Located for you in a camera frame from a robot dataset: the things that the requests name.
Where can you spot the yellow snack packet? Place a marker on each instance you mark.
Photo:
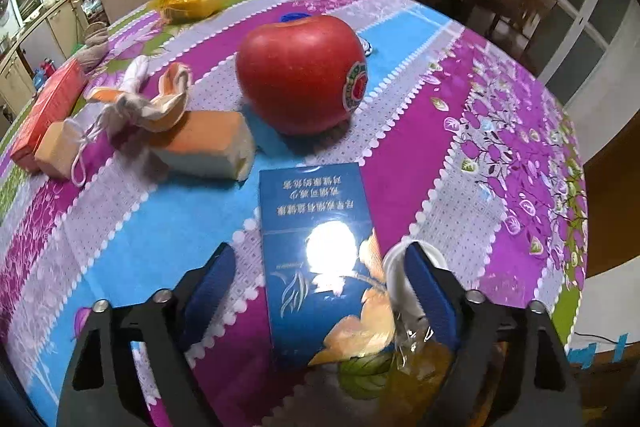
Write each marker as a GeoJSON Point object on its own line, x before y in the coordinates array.
{"type": "Point", "coordinates": [190, 4]}

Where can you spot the blue cigarette box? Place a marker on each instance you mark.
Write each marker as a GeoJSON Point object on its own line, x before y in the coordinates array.
{"type": "Point", "coordinates": [310, 217]}

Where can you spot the flattened orange paper cup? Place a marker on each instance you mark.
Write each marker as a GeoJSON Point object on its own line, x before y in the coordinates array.
{"type": "Point", "coordinates": [200, 142]}

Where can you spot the wooden chair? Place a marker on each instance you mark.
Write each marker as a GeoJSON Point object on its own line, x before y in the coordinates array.
{"type": "Point", "coordinates": [522, 7]}

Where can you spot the red carton box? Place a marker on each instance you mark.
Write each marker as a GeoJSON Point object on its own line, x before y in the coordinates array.
{"type": "Point", "coordinates": [47, 107]}

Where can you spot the brown sponge cube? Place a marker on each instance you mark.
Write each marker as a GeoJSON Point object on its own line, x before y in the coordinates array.
{"type": "Point", "coordinates": [55, 149]}

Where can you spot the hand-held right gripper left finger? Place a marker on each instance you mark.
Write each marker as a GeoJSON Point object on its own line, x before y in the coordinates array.
{"type": "Point", "coordinates": [210, 292]}

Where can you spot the blue tape strips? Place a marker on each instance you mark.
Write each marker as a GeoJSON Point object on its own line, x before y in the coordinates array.
{"type": "Point", "coordinates": [597, 349]}

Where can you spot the kitchen counter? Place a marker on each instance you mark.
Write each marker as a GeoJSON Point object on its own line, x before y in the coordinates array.
{"type": "Point", "coordinates": [60, 12]}

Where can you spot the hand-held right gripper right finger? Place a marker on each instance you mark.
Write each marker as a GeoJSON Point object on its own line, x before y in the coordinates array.
{"type": "Point", "coordinates": [430, 297]}

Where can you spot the crumpled white face mask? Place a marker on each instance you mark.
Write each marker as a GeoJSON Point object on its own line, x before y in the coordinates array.
{"type": "Point", "coordinates": [125, 107]}

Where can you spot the frosted glass double door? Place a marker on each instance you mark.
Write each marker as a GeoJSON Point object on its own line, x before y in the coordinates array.
{"type": "Point", "coordinates": [585, 12]}

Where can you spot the red apple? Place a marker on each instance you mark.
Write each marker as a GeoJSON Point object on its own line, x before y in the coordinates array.
{"type": "Point", "coordinates": [295, 72]}

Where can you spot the purple floral striped tablecloth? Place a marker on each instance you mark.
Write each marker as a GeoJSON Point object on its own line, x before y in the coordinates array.
{"type": "Point", "coordinates": [450, 107]}

